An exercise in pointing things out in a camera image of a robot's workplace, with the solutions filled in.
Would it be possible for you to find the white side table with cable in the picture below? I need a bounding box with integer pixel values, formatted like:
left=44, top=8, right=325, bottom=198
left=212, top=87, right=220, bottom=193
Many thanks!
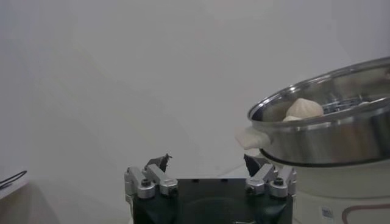
left=0, top=179, right=31, bottom=201

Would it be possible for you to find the white steamed baozi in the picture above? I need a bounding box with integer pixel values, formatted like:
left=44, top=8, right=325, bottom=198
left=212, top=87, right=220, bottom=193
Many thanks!
left=285, top=97, right=324, bottom=119

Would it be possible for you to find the stainless steel steamer basket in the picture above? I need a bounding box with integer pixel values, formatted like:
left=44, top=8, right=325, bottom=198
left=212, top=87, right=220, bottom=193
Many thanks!
left=234, top=57, right=390, bottom=167

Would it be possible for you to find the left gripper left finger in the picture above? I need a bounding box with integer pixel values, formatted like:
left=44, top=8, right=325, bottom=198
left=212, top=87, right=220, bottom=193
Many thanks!
left=124, top=153, right=179, bottom=200

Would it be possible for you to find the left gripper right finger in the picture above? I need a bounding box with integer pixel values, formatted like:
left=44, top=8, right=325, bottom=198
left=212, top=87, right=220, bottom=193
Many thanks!
left=243, top=153, right=298, bottom=199

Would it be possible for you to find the white electric cooker base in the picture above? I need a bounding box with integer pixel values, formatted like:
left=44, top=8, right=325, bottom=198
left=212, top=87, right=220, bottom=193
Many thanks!
left=258, top=149, right=390, bottom=224

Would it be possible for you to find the black cable on side table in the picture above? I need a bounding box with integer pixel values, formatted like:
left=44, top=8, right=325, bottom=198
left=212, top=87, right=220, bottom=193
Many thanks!
left=0, top=170, right=28, bottom=190

